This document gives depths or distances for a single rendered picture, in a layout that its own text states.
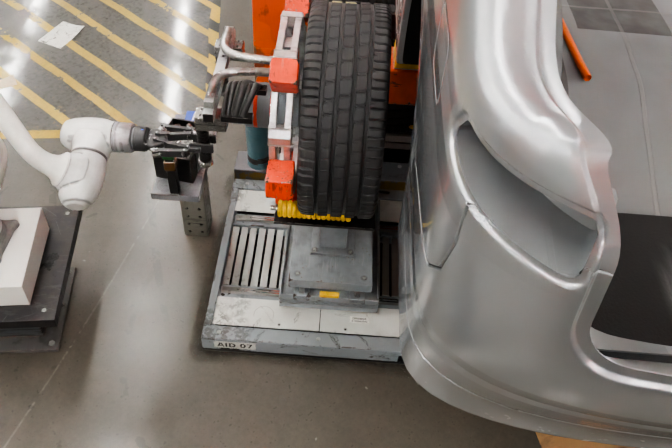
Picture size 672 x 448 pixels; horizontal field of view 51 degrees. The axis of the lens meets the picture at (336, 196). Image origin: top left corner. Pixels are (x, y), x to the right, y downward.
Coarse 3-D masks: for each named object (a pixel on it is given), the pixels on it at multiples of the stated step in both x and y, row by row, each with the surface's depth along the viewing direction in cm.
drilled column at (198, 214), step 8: (208, 184) 283; (208, 192) 284; (200, 200) 276; (208, 200) 285; (184, 208) 280; (192, 208) 280; (200, 208) 279; (208, 208) 287; (184, 216) 283; (192, 216) 283; (200, 216) 286; (208, 216) 288; (184, 224) 287; (192, 224) 287; (200, 224) 290; (208, 224) 289; (192, 232) 291; (200, 232) 290; (208, 232) 291
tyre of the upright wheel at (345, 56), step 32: (320, 0) 206; (320, 32) 191; (352, 32) 192; (384, 32) 192; (320, 64) 187; (352, 64) 188; (384, 64) 188; (320, 96) 187; (352, 96) 187; (384, 96) 187; (320, 128) 188; (352, 128) 188; (384, 128) 188; (320, 160) 192; (352, 160) 191; (320, 192) 199; (352, 192) 198
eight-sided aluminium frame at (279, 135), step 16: (288, 16) 205; (288, 32) 219; (304, 32) 223; (304, 48) 231; (272, 96) 192; (288, 96) 192; (272, 112) 193; (288, 112) 193; (272, 128) 193; (288, 128) 193; (272, 144) 194; (288, 144) 194
